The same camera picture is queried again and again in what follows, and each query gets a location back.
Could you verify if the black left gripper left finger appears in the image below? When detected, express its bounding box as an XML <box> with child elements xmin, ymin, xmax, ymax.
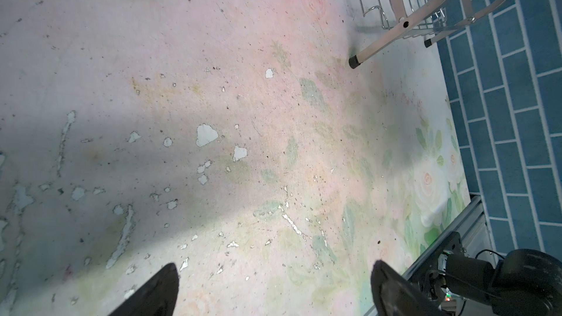
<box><xmin>110</xmin><ymin>263</ymin><xmax>179</xmax><ymax>316</ymax></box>

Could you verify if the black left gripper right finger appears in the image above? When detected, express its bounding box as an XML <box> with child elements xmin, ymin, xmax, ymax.
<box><xmin>370</xmin><ymin>260</ymin><xmax>446</xmax><ymax>316</ymax></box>

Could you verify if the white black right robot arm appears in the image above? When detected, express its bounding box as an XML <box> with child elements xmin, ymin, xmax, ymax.
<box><xmin>410</xmin><ymin>231</ymin><xmax>561</xmax><ymax>315</ymax></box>

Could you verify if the stainless steel dish rack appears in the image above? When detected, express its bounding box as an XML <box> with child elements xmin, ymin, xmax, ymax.
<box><xmin>348</xmin><ymin>0</ymin><xmax>506</xmax><ymax>69</ymax></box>

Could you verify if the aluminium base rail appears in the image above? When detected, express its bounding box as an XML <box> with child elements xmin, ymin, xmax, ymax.
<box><xmin>364</xmin><ymin>195</ymin><xmax>497</xmax><ymax>316</ymax></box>

